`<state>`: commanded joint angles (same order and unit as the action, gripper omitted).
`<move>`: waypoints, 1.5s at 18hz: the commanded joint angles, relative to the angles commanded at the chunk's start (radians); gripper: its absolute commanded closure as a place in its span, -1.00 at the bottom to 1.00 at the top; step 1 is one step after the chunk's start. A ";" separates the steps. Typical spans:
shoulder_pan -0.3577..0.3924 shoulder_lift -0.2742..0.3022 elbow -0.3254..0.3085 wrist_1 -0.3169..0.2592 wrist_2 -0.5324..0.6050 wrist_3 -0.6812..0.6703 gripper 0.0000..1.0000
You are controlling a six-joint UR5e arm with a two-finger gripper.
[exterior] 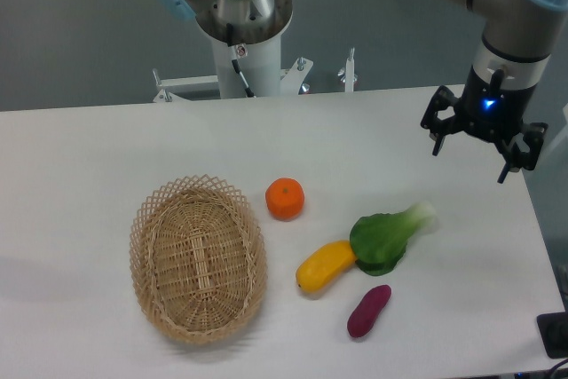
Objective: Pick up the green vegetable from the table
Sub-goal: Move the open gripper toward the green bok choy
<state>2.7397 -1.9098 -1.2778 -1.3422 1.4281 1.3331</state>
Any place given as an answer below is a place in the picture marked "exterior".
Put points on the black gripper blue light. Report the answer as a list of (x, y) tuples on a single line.
[(490, 113)]

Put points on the green bok choy vegetable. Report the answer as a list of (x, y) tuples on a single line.
[(379, 241)]

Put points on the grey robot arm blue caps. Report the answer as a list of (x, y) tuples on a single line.
[(515, 48)]

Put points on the orange tangerine toy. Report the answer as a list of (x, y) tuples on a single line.
[(284, 199)]

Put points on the black device at table edge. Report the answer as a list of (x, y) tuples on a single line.
[(553, 333)]

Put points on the yellow squash toy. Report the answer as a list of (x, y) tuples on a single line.
[(324, 265)]

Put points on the purple sweet potato toy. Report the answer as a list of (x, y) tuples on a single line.
[(365, 314)]

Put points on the woven wicker basket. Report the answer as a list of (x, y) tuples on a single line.
[(197, 260)]

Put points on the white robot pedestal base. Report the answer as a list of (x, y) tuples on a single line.
[(245, 37)]

